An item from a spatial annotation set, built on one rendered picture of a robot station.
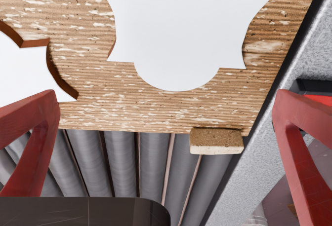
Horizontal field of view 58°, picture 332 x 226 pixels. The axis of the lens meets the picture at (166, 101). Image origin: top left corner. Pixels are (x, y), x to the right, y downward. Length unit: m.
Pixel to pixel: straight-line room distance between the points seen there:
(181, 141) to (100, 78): 0.17
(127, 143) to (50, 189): 0.23
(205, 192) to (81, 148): 0.24
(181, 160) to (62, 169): 0.19
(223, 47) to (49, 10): 0.14
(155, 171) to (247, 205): 0.23
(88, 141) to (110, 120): 0.09
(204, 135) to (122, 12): 0.17
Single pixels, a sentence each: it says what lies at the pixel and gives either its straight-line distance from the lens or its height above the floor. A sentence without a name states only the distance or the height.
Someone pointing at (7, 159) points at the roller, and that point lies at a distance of 0.55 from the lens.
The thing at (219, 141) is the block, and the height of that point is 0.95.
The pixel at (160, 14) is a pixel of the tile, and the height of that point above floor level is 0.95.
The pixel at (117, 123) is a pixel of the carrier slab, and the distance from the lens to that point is 0.35.
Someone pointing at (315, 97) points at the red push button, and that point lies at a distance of 0.35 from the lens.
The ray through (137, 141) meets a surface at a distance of 0.50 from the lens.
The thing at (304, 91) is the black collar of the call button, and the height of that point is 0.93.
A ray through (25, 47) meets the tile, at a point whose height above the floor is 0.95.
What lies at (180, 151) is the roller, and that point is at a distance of 0.43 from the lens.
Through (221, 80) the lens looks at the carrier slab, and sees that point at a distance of 0.29.
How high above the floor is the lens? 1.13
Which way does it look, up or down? 39 degrees down
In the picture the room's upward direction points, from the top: 179 degrees counter-clockwise
